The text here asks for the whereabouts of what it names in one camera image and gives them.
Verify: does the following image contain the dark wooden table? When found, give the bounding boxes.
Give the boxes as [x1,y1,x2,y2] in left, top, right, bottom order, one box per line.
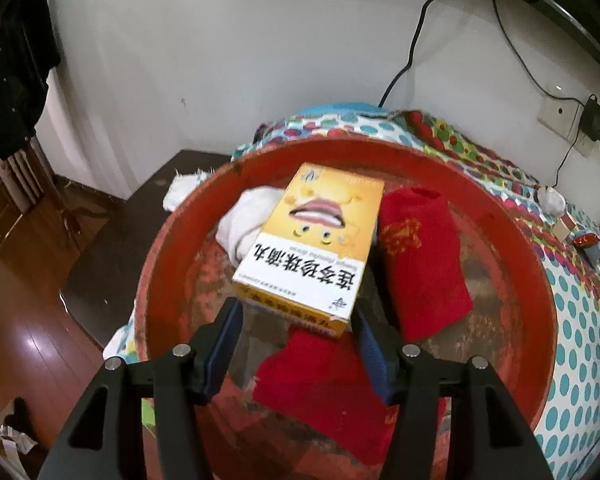
[62,149,235,351]

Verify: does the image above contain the grey cable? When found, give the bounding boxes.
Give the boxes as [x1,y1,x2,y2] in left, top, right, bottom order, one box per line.
[487,0,588,106]

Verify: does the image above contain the crumpled paper packaging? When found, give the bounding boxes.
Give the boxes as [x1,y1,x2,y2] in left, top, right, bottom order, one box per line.
[0,425,38,478]

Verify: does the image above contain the white plastic bag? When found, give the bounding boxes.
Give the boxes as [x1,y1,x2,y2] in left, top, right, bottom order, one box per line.
[537,185,566,212]

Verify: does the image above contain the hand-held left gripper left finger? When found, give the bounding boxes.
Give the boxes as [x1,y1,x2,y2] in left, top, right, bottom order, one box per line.
[42,296,245,480]

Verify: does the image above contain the white sock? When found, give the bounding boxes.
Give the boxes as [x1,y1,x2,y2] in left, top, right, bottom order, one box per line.
[215,186,285,263]

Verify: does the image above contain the black hanging clothes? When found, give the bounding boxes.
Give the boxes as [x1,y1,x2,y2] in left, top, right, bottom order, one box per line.
[0,0,63,191]

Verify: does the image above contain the thin black charger cable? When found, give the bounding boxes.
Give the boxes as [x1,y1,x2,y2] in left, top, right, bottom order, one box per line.
[552,142,580,188]

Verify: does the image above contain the black charger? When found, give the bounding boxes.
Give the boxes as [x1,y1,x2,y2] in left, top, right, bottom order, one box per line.
[578,94,600,147]

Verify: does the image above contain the wall socket plate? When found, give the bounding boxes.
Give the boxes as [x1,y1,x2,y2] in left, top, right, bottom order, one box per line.
[574,127,598,158]

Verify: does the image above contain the round red tray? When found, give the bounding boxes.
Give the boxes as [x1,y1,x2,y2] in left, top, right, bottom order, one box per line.
[134,132,558,480]

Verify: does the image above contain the wall switch plate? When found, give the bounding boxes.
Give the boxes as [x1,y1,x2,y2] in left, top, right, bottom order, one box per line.
[537,95,581,137]

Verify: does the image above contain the polka dot tablecloth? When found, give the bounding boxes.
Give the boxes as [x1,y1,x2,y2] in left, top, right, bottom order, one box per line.
[102,107,600,480]

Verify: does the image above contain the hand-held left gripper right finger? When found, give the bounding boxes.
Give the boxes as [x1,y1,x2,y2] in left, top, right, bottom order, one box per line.
[352,305,553,480]

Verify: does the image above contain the frayed white cloth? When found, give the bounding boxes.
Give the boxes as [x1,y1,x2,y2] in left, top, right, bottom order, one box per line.
[162,167,218,212]

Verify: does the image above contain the yellow medicine box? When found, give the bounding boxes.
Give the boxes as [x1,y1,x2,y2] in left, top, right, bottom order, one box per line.
[232,162,385,338]

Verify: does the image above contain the red sock with gold embroidery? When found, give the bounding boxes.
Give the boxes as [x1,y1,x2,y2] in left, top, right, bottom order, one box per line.
[252,327,448,463]
[378,187,474,343]

